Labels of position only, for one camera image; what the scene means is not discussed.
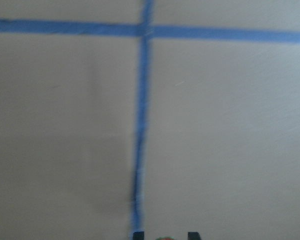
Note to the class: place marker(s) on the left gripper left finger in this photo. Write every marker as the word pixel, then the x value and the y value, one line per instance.
pixel 138 235

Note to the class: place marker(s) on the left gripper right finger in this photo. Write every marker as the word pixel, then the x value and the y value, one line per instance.
pixel 193 235

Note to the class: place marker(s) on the red strawberry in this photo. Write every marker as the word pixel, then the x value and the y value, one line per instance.
pixel 165 238

